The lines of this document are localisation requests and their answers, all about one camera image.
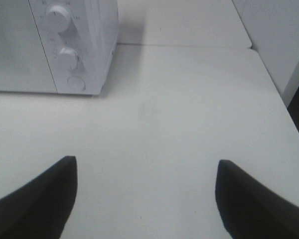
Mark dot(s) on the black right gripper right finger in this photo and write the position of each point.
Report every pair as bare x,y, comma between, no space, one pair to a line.
250,210

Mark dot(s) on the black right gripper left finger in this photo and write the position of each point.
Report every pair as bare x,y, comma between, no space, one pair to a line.
40,208

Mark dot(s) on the round door release button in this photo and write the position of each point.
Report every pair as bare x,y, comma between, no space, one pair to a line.
76,83

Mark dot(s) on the white microwave door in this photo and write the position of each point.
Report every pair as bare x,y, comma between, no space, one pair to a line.
23,63

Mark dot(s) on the white microwave knob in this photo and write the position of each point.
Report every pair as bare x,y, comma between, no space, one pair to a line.
68,58
58,17

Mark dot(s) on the white microwave oven body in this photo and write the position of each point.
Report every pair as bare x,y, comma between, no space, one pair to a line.
93,33

